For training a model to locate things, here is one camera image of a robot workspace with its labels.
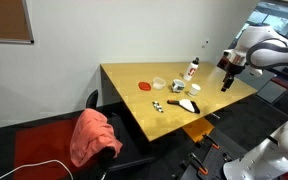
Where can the black chair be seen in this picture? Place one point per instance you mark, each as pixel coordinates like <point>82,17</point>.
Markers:
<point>130,156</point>

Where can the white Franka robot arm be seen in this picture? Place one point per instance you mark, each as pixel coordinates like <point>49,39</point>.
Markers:
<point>267,56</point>

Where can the window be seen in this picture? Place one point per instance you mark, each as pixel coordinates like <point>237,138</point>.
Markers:
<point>270,21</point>

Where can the coral pink cloth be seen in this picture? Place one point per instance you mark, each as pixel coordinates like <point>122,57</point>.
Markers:
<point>90,136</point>

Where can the green white sweet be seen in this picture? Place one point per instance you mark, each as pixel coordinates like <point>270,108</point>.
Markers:
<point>157,106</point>
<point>155,103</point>

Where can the green christmas pattern mug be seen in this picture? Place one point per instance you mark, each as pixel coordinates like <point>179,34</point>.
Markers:
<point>178,86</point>

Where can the red plastic lid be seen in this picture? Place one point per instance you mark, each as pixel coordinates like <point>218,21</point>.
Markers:
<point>144,86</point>

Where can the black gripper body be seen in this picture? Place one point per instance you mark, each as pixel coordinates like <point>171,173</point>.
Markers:
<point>234,69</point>

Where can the gray floor mat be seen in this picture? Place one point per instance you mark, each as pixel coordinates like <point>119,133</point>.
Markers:
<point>270,91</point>

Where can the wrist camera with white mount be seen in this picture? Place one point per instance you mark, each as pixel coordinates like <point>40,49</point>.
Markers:
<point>227,53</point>

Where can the red background object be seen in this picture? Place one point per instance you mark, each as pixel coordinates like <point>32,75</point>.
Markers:
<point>282,81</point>

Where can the white paper cup green band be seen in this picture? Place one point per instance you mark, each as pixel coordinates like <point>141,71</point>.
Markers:
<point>194,90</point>

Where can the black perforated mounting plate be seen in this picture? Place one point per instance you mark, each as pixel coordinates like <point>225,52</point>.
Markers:
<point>217,160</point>

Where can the shiny metal rod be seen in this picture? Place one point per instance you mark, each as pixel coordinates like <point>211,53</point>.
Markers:
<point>215,116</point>

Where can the clear plastic container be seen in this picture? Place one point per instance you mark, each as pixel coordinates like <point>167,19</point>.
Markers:
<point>159,83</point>

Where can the cork board metal frame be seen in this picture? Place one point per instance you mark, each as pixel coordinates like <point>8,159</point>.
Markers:
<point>4,16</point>

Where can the white bottle red logo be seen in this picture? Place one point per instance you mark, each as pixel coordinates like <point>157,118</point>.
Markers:
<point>190,71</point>

